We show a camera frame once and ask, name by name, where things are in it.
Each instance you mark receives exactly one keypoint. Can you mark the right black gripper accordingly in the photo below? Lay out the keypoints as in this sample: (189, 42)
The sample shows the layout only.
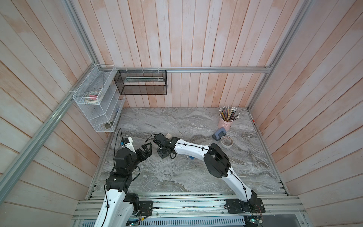
(159, 152)

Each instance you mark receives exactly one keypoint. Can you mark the pink pencil cup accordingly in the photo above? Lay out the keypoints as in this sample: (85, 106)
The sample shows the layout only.
(224, 124)

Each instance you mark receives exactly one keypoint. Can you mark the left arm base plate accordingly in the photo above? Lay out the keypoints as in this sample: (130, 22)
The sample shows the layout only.
(140, 208)

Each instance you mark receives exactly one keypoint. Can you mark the blue grey tape dispenser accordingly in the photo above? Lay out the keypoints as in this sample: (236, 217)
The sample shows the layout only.
(219, 134)

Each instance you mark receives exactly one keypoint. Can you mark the bundle of coloured pencils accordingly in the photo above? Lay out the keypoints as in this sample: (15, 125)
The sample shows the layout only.
(229, 114)

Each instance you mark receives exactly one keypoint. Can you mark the black mesh basket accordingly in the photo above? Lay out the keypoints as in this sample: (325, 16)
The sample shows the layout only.
(141, 82)

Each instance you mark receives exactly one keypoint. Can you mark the white long lego brick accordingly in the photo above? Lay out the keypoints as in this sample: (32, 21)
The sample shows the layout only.
(169, 136)

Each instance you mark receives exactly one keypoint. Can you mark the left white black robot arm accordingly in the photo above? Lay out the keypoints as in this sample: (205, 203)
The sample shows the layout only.
(120, 208)

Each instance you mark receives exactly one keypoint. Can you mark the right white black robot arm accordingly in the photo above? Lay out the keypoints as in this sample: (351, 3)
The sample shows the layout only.
(215, 159)

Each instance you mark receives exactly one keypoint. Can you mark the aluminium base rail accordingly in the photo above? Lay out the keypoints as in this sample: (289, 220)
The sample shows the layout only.
(167, 205)

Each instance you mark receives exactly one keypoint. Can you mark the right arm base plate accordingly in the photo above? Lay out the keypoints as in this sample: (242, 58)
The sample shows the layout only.
(236, 206)

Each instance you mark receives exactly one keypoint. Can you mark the white wire shelf rack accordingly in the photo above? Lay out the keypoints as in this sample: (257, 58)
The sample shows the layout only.
(104, 115)

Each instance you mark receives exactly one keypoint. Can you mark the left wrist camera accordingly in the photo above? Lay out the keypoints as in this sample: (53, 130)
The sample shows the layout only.
(127, 143)

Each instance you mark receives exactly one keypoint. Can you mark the white tape roll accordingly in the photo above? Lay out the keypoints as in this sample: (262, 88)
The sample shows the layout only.
(227, 141)

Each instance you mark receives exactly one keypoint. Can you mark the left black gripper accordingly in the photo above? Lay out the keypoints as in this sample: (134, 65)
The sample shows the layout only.
(143, 157)

